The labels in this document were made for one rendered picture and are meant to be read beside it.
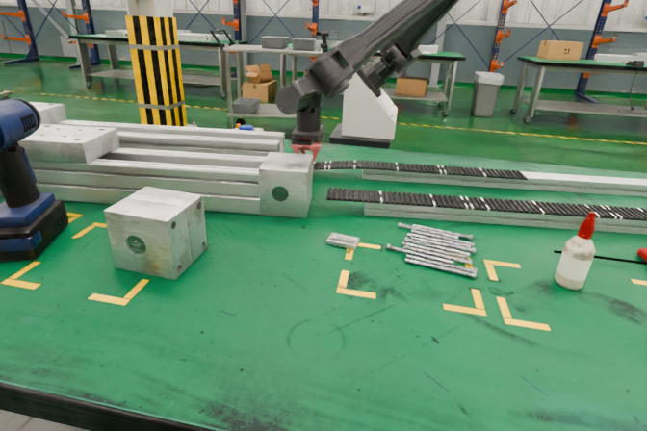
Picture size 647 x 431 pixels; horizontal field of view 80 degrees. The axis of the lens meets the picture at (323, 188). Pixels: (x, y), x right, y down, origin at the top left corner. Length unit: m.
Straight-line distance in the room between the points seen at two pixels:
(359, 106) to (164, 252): 0.85
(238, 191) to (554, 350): 0.54
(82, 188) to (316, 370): 0.60
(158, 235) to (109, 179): 0.29
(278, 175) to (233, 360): 0.35
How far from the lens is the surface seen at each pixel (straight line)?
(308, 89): 0.82
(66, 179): 0.89
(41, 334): 0.58
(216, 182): 0.75
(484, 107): 5.77
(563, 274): 0.67
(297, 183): 0.71
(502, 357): 0.52
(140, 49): 4.12
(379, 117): 1.27
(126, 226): 0.60
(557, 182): 1.05
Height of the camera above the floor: 1.13
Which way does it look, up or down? 23 degrees down
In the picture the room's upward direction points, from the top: 2 degrees clockwise
